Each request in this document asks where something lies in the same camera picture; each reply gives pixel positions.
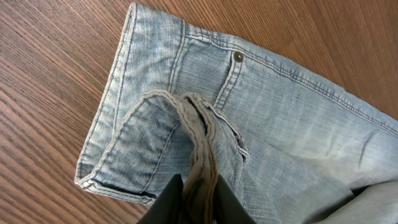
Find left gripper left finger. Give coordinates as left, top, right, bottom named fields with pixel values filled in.
left=137, top=174, right=183, bottom=224

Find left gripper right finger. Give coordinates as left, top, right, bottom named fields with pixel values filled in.
left=214, top=175, right=256, bottom=224

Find light blue denim shorts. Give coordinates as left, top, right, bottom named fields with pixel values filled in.
left=75, top=3, right=397, bottom=223

